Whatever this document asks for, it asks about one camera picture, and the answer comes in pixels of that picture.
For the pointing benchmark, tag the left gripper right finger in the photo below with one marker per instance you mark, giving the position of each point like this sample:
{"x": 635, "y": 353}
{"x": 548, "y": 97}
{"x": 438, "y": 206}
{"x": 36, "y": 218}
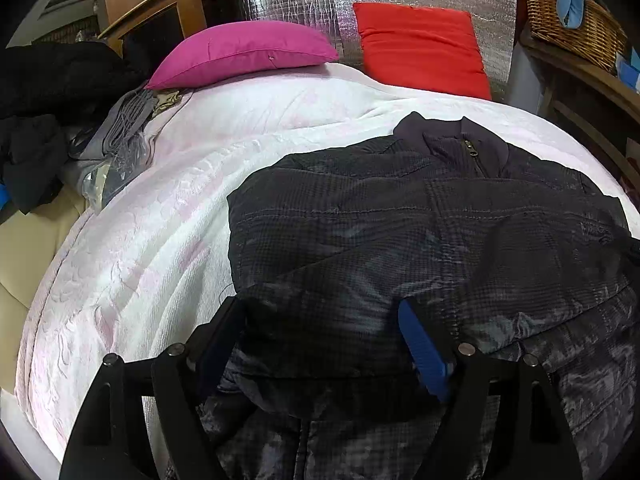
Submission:
{"x": 450, "y": 374}

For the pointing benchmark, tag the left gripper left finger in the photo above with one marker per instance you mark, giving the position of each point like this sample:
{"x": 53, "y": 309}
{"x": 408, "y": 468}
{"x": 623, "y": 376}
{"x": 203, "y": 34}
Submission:
{"x": 109, "y": 438}

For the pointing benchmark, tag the black quilted jacket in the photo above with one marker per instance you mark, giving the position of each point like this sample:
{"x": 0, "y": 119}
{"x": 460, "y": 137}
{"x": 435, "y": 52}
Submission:
{"x": 493, "y": 247}

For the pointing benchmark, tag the white bed blanket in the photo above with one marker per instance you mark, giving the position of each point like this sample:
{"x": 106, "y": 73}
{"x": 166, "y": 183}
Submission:
{"x": 153, "y": 264}

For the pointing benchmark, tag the cream leather sofa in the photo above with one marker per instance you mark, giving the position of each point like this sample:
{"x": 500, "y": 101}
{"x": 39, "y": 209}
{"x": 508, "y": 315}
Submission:
{"x": 29, "y": 243}

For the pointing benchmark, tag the blue jacket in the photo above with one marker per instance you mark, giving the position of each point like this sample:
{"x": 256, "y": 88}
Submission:
{"x": 4, "y": 196}

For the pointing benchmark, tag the grey folded garment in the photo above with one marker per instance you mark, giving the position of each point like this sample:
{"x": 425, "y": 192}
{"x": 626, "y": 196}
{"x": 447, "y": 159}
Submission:
{"x": 104, "y": 160}

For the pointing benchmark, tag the wooden side table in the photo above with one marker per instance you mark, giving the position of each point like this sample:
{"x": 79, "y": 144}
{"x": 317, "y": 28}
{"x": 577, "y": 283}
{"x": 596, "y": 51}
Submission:
{"x": 592, "y": 105}

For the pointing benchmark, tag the pile of black coats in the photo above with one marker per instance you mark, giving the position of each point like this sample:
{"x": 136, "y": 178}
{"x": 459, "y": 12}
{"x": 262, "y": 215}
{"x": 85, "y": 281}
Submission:
{"x": 49, "y": 90}

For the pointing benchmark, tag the blue white tissue pack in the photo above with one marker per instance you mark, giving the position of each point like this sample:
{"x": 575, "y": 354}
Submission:
{"x": 627, "y": 73}

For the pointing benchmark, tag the red cushion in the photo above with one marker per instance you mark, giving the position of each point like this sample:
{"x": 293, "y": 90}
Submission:
{"x": 432, "y": 49}

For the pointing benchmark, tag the wicker basket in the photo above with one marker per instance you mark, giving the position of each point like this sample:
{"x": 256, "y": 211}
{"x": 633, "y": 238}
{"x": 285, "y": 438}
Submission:
{"x": 598, "y": 39}

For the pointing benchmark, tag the magenta pillow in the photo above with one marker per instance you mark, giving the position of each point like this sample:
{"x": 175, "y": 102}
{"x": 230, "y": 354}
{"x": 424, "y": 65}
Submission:
{"x": 241, "y": 48}

